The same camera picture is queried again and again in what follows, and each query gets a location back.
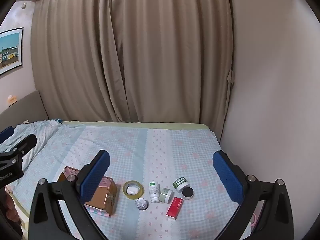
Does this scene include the red carton box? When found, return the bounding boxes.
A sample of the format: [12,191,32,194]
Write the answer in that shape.
[166,196,185,221]

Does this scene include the checked light blue bedsheet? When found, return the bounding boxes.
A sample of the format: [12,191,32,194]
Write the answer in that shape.
[7,122,253,240]

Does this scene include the grey bed headboard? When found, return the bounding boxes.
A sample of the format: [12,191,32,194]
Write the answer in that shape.
[0,90,49,133]

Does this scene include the light green jar white lid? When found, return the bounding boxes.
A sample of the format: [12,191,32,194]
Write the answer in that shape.
[159,187,174,203]

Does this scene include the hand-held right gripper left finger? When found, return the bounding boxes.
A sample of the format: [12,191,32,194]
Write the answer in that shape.
[29,149,111,240]

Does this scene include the framed wall poster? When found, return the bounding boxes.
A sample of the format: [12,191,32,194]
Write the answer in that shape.
[0,27,24,76]

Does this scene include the white plastic bottle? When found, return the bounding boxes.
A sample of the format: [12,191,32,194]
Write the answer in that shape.
[149,181,161,204]

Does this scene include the person's left hand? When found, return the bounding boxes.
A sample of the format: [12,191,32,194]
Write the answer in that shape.
[4,194,19,222]

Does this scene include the pale green mattress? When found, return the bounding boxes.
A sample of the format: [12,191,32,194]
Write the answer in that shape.
[62,121,211,131]

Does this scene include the brown cardboard box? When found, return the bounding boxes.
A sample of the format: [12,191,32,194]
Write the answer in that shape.
[58,165,118,217]

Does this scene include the green labelled white jar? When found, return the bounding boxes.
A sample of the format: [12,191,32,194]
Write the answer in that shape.
[172,177,191,193]

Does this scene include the black round compact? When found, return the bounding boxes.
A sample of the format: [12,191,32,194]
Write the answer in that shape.
[182,186,194,200]

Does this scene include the white earbuds case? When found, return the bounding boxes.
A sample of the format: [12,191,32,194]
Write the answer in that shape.
[126,184,141,196]

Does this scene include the small silver tin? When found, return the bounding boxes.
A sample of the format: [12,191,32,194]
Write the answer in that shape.
[135,197,149,211]

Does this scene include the clear tape roll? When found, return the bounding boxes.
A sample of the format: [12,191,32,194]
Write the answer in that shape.
[122,180,145,200]

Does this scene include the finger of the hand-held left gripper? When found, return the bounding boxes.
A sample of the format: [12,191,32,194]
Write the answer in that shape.
[0,126,14,143]
[10,133,38,156]

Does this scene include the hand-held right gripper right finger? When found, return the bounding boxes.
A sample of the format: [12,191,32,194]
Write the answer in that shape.
[212,150,294,240]

